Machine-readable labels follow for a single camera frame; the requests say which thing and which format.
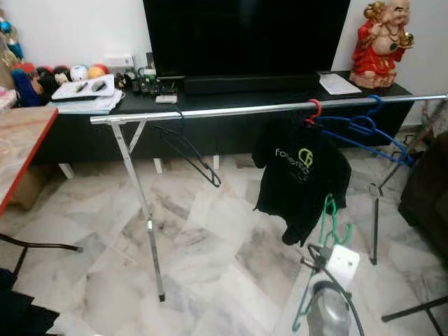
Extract green plastic hanger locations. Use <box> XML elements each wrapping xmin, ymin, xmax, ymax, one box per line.
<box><xmin>292</xmin><ymin>194</ymin><xmax>354</xmax><ymax>334</ymax></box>

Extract blue plastic hanger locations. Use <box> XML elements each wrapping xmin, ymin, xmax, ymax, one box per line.
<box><xmin>315</xmin><ymin>94</ymin><xmax>416</xmax><ymax>168</ymax></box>

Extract red plastic hanger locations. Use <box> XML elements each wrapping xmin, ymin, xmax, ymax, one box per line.
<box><xmin>304</xmin><ymin>98</ymin><xmax>323</xmax><ymax>127</ymax></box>

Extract black T-shirt green logo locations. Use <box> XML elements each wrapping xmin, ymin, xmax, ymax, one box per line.
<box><xmin>253</xmin><ymin>115</ymin><xmax>352</xmax><ymax>247</ymax></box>

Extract navy blue shirt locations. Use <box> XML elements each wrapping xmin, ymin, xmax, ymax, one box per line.
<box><xmin>0</xmin><ymin>268</ymin><xmax>62</xmax><ymax>336</ymax></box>

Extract silver metal clothes rack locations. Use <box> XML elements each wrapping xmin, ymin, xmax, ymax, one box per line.
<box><xmin>90</xmin><ymin>93</ymin><xmax>448</xmax><ymax>303</ymax></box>

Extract white paper sheet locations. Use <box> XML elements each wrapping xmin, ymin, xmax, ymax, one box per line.
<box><xmin>318</xmin><ymin>72</ymin><xmax>363</xmax><ymax>96</ymax></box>

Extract black soundbar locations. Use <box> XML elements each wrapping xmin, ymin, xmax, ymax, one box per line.
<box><xmin>183</xmin><ymin>73</ymin><xmax>321</xmax><ymax>95</ymax></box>

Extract pink tissue pack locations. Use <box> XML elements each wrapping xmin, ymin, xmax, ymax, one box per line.
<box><xmin>0</xmin><ymin>87</ymin><xmax>19</xmax><ymax>111</ymax></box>

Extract blue water bottle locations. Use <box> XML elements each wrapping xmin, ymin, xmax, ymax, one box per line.
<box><xmin>10</xmin><ymin>68</ymin><xmax>43</xmax><ymax>108</ymax></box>

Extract red gold Buddha statue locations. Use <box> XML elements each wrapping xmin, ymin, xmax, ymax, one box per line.
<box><xmin>350</xmin><ymin>0</ymin><xmax>416</xmax><ymax>90</ymax></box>

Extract black TV console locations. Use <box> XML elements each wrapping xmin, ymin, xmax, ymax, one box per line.
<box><xmin>35</xmin><ymin>70</ymin><xmax>415</xmax><ymax>179</ymax></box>

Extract white flat tray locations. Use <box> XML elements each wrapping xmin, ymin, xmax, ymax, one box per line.
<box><xmin>51</xmin><ymin>73</ymin><xmax>117</xmax><ymax>103</ymax></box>

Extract black flat television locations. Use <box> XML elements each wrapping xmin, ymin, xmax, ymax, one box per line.
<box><xmin>142</xmin><ymin>0</ymin><xmax>352</xmax><ymax>78</ymax></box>

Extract black plush doll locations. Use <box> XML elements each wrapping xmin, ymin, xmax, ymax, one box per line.
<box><xmin>45</xmin><ymin>66</ymin><xmax>71</xmax><ymax>96</ymax></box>

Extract gold trophy blue ornaments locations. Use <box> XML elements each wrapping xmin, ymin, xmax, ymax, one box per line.
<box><xmin>0</xmin><ymin>14</ymin><xmax>20</xmax><ymax>62</ymax></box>

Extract stack of white papers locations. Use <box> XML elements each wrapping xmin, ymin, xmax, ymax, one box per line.
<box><xmin>56</xmin><ymin>91</ymin><xmax>125</xmax><ymax>115</ymax></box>

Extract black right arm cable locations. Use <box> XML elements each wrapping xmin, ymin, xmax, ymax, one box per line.
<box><xmin>302</xmin><ymin>241</ymin><xmax>367</xmax><ymax>336</ymax></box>

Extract black wire hanger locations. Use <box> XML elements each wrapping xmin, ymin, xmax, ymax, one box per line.
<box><xmin>154</xmin><ymin>112</ymin><xmax>223</xmax><ymax>188</ymax></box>

